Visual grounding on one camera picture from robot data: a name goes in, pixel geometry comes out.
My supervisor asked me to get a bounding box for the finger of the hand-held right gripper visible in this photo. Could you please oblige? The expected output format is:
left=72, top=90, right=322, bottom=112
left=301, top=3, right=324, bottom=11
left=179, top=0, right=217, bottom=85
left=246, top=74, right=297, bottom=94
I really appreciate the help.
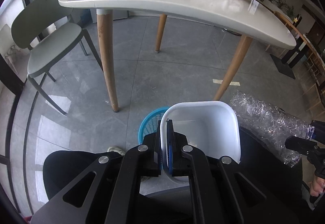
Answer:
left=285, top=136, right=322, bottom=156
left=310, top=120, right=325, bottom=139

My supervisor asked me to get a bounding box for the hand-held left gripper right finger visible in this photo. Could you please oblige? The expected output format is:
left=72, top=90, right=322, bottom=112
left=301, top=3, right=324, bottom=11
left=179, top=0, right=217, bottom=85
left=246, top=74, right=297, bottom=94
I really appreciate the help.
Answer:
left=166, top=120, right=300, bottom=224

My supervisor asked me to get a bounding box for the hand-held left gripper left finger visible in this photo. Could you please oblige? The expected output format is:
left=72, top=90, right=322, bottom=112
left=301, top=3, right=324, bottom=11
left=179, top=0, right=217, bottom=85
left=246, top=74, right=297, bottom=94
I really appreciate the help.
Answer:
left=30, top=120, right=162, bottom=224

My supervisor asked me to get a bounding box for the blue plastic basket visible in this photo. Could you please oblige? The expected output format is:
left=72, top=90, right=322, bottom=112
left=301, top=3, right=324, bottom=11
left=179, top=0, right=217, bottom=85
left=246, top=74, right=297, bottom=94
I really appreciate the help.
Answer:
left=138, top=107, right=170, bottom=144

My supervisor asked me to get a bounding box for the clear plastic bag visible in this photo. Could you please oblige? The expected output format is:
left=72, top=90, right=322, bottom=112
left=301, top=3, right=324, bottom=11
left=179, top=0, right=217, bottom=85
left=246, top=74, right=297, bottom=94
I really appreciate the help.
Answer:
left=229, top=90, right=316, bottom=167

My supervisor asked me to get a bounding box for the white plastic bin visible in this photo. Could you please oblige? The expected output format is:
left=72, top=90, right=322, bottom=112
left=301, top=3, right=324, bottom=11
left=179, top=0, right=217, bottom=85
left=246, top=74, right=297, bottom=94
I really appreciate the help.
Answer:
left=160, top=101, right=241, bottom=185

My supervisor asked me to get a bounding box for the person's right hand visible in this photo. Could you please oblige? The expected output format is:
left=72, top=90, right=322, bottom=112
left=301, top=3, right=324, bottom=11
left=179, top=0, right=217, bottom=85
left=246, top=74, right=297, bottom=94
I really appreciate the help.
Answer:
left=310, top=178, right=325, bottom=198

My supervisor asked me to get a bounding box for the person's left shoe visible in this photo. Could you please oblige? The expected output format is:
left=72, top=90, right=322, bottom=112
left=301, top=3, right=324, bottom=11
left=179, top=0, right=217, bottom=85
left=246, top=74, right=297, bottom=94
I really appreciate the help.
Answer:
left=108, top=146, right=125, bottom=156

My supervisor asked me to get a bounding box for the floor tape strip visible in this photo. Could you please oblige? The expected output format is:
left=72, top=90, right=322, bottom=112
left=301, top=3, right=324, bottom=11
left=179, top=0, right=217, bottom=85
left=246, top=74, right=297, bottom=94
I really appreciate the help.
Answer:
left=213, top=79, right=240, bottom=86

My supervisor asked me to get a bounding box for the wooden chair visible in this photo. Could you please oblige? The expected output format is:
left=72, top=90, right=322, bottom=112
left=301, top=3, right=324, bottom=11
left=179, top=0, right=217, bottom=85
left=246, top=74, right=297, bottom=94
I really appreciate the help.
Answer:
left=265, top=10, right=305, bottom=59

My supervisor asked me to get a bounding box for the row of green plants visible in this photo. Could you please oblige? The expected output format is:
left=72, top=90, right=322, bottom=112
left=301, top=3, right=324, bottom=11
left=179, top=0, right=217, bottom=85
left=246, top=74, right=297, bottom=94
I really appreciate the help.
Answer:
left=265, top=0, right=295, bottom=18

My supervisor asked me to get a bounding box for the green chair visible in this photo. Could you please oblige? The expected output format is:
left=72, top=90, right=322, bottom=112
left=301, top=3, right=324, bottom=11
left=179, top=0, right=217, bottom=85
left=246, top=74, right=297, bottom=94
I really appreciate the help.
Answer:
left=11, top=0, right=104, bottom=115

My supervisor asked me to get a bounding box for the white chair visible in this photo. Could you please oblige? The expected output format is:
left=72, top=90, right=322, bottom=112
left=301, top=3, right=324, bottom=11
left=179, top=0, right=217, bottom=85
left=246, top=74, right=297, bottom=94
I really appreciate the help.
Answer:
left=0, top=24, right=19, bottom=61

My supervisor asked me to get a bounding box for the black table pedestal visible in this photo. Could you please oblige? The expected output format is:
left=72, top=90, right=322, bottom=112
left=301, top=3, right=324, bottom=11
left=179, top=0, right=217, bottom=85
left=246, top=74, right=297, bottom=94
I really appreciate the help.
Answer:
left=270, top=35, right=305, bottom=80

